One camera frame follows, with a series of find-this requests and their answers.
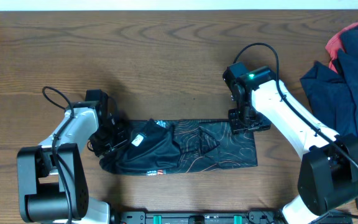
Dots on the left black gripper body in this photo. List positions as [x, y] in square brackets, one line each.
[117, 134]

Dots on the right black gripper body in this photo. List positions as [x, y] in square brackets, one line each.
[247, 119]

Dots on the black printed cycling jersey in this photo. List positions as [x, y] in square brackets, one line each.
[158, 147]

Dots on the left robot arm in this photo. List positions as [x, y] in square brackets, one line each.
[51, 179]

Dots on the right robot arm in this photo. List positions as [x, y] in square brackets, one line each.
[329, 161]

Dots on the navy blue garment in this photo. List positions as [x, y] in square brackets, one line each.
[333, 97]

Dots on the red garment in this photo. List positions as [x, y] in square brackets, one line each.
[335, 44]

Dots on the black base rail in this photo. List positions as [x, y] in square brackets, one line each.
[252, 217]

